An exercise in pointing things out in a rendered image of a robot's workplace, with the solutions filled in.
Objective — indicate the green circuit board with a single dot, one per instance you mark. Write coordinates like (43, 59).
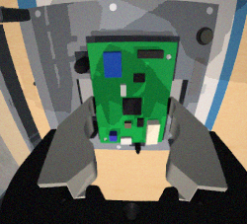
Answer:
(131, 83)

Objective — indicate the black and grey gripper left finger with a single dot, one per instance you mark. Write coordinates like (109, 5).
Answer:
(60, 168)

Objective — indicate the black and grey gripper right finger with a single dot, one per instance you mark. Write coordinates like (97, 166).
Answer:
(203, 169)

